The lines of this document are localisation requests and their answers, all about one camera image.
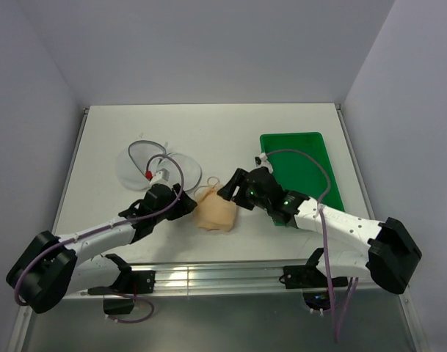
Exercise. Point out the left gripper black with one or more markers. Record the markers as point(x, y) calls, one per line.
point(183, 205)

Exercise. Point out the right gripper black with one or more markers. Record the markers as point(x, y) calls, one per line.
point(228, 190)

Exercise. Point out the beige bra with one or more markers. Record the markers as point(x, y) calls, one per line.
point(212, 211)

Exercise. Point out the white mesh laundry bag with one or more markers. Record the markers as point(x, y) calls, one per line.
point(141, 156)

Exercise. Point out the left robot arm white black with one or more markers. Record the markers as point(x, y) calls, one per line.
point(54, 266)

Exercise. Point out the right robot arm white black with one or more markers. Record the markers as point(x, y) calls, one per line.
point(353, 247)

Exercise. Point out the green plastic tray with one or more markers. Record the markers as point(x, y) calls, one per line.
point(301, 163)

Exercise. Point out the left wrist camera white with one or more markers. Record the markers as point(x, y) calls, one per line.
point(160, 177)

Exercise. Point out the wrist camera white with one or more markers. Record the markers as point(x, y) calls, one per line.
point(160, 177)
point(262, 161)

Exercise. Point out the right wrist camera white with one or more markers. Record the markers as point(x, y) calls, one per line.
point(262, 161)

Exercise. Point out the aluminium mounting rail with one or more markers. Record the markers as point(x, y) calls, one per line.
point(216, 276)

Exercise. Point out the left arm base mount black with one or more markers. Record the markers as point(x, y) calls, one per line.
point(135, 282)

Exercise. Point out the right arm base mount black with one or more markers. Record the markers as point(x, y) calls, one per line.
point(299, 277)

